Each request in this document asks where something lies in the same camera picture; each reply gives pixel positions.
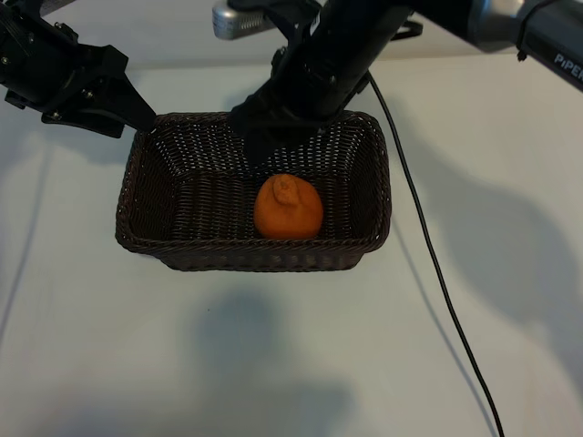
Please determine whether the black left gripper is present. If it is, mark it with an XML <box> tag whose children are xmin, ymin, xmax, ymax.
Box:
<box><xmin>0</xmin><ymin>25</ymin><xmax>156</xmax><ymax>139</ymax></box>

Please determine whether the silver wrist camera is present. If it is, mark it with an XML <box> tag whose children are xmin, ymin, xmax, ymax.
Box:
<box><xmin>211</xmin><ymin>0</ymin><xmax>274</xmax><ymax>40</ymax></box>

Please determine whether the orange citrus fruit with knob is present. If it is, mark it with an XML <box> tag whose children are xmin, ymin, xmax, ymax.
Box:
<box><xmin>253</xmin><ymin>173</ymin><xmax>324</xmax><ymax>241</ymax></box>

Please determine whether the thin black cable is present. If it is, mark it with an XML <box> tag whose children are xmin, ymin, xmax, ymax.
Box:
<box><xmin>366</xmin><ymin>72</ymin><xmax>506</xmax><ymax>437</ymax></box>

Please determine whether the dark brown woven wicker basket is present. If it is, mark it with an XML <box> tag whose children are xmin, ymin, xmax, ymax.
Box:
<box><xmin>113</xmin><ymin>108</ymin><xmax>394</xmax><ymax>273</ymax></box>

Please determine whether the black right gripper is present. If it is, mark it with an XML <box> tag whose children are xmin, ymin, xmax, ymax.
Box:
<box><xmin>230</xmin><ymin>40</ymin><xmax>370</xmax><ymax>177</ymax></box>

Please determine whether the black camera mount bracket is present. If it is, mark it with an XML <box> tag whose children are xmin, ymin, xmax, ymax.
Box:
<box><xmin>227</xmin><ymin>0</ymin><xmax>322</xmax><ymax>45</ymax></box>

